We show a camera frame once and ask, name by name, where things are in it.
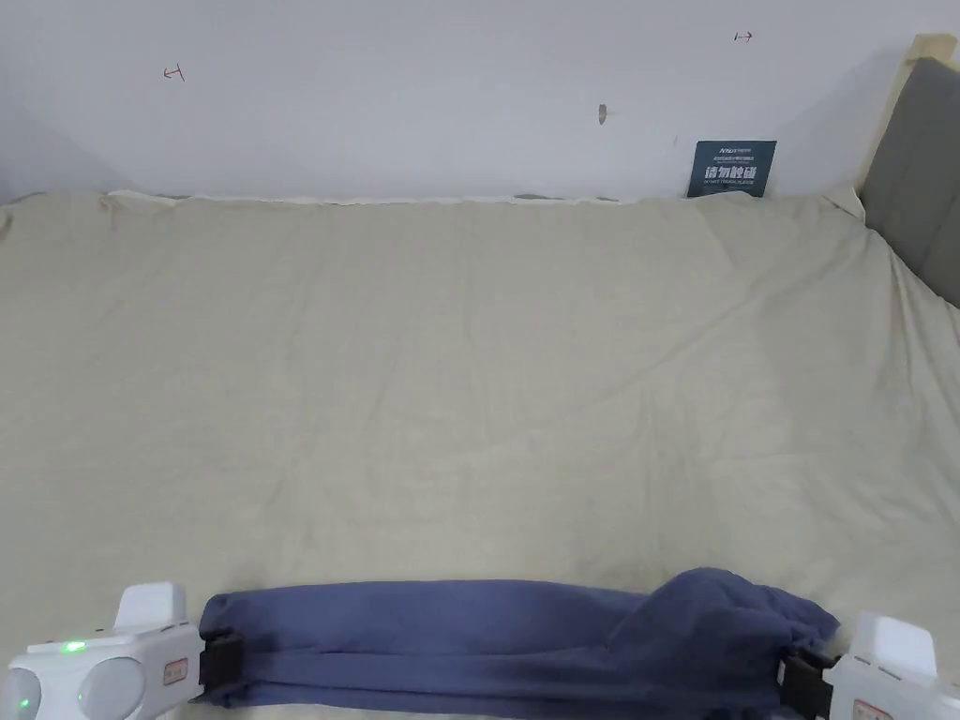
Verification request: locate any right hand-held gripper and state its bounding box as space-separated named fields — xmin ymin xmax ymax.
xmin=778 ymin=610 xmax=960 ymax=720

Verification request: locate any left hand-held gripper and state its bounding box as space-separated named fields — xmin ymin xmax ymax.
xmin=5 ymin=581 xmax=247 ymax=720

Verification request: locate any dark blue garment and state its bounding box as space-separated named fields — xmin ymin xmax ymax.
xmin=196 ymin=566 xmax=842 ymax=713

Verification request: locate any bed with beige sheet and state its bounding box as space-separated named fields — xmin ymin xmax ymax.
xmin=0 ymin=189 xmax=960 ymax=720

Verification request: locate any grey padded headboard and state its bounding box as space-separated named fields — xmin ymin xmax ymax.
xmin=857 ymin=55 xmax=960 ymax=310

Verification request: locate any dark teal printed card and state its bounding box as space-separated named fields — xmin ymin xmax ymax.
xmin=685 ymin=139 xmax=779 ymax=200

